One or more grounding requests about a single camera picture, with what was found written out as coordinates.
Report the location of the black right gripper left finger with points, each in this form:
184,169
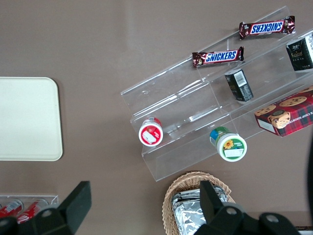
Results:
78,203

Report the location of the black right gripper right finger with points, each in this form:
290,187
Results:
209,200

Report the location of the light wicker basket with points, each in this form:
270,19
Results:
167,203

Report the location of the cream plastic tray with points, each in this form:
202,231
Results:
27,117

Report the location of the clear acrylic bottle rack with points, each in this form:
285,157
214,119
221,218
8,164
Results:
52,198

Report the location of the foil wrapped pack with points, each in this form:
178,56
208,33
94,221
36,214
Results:
177,195
188,218

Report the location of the green lidded snack cup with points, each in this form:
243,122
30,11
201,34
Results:
232,148

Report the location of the red lidded snack cup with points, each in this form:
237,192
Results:
150,133

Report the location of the clear acrylic stepped shelf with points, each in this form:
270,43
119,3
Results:
171,102

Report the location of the red tartan cookie box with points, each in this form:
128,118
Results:
288,115

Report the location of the small black drink carton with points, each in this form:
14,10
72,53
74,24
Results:
299,54
240,84

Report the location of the Snickers chocolate bar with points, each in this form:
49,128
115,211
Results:
220,56
266,27

